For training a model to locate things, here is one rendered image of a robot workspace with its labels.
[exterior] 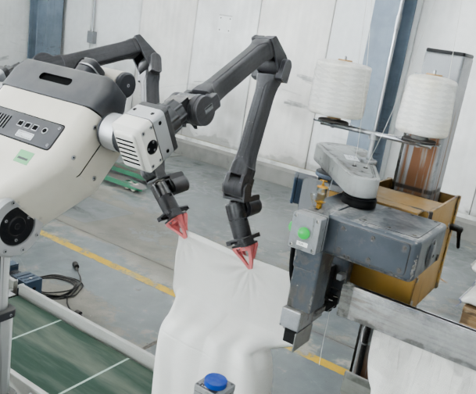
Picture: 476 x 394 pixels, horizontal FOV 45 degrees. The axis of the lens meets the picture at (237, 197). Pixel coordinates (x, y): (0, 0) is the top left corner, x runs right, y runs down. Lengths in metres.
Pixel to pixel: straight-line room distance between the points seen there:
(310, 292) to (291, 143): 5.90
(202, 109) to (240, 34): 6.30
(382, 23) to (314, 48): 1.10
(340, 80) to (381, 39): 4.73
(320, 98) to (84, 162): 0.69
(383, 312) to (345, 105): 0.58
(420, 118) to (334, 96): 0.25
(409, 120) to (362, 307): 0.51
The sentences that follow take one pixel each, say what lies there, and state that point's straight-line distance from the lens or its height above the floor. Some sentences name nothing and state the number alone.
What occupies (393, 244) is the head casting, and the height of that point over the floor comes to 1.31.
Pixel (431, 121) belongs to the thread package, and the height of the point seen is 1.57.
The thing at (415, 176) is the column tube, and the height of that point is 1.38.
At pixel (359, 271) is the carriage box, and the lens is 1.74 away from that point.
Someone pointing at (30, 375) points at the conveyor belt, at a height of 0.38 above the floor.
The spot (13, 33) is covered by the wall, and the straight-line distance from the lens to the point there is 9.94.
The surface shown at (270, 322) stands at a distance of 1.77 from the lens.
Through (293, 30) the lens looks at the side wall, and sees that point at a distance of 7.34.
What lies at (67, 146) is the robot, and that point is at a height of 1.41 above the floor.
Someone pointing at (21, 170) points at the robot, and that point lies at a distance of 1.43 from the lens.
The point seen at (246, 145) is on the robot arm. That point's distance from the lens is 1.70.
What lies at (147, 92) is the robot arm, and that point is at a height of 1.48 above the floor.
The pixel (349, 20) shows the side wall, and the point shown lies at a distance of 7.04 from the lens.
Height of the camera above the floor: 1.71
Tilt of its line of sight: 15 degrees down
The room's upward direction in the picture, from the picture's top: 9 degrees clockwise
